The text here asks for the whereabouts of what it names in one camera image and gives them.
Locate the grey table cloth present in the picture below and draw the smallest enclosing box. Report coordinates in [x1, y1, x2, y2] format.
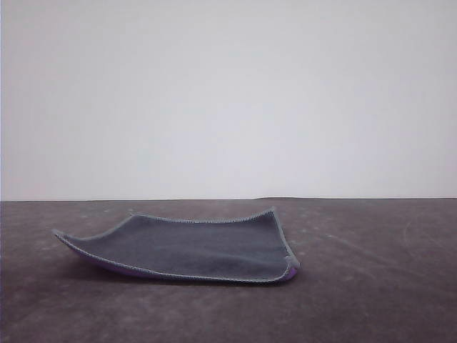
[0, 197, 457, 343]

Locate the purple towel with grey hem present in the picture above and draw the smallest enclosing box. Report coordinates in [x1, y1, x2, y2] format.
[51, 206, 301, 285]

